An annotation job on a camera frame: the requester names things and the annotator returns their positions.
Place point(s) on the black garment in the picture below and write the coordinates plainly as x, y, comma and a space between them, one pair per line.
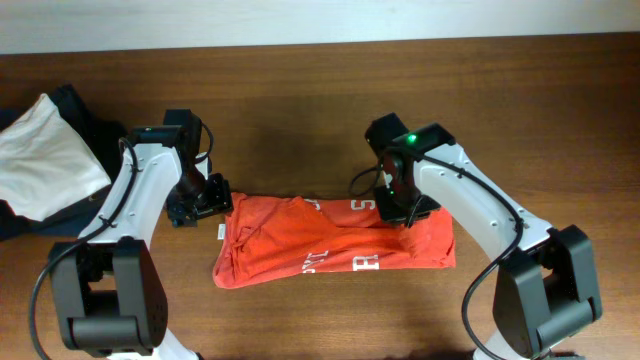
101, 137

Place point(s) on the orange printed t-shirt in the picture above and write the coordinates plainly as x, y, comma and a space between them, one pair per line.
269, 238

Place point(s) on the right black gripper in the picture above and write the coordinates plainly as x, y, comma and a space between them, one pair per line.
400, 211

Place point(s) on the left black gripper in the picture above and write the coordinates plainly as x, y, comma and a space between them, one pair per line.
201, 201

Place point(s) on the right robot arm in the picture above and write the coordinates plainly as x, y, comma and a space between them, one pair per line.
546, 288

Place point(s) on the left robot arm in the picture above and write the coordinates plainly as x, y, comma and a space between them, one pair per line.
108, 296

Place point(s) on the white folded garment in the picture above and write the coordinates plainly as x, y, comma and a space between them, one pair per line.
45, 164

